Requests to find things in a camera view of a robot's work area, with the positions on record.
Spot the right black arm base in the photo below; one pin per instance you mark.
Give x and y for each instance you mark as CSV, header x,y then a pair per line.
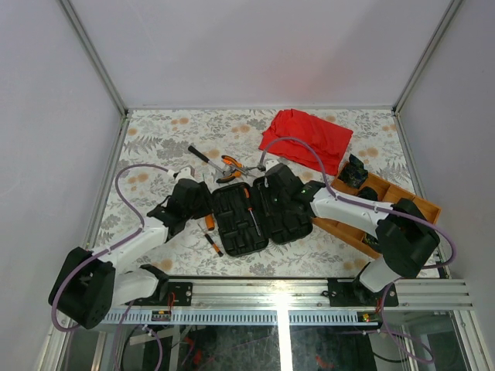
x,y
349,292

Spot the wooden compartment tray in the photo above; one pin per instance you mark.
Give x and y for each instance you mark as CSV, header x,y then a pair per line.
x,y
340,212

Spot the red folded cloth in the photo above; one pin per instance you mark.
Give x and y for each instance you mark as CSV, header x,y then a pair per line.
x,y
306,139

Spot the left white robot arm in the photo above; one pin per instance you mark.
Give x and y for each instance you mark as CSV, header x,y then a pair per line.
x,y
91,283

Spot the small orange black screwdriver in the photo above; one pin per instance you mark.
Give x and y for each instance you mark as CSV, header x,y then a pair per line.
x,y
214,245

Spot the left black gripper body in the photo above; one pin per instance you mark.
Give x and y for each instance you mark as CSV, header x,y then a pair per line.
x,y
205,205

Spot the black plastic tool case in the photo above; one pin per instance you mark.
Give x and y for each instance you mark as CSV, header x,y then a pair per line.
x,y
236,227

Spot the large orange handled screwdriver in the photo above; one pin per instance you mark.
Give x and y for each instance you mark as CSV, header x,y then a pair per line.
x,y
247,197

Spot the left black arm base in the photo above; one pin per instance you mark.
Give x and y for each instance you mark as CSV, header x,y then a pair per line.
x,y
169,293

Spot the orange black pliers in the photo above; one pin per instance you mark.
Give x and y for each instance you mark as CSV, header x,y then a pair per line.
x,y
233,171

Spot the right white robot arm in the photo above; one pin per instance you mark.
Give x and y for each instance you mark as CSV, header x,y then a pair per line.
x,y
406,240

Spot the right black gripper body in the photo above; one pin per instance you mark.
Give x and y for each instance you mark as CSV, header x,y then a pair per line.
x,y
278,201

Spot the aluminium front rail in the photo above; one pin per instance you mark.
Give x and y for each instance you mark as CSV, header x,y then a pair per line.
x,y
244,301

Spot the black handled hammer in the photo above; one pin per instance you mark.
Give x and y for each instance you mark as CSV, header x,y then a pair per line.
x,y
204,158

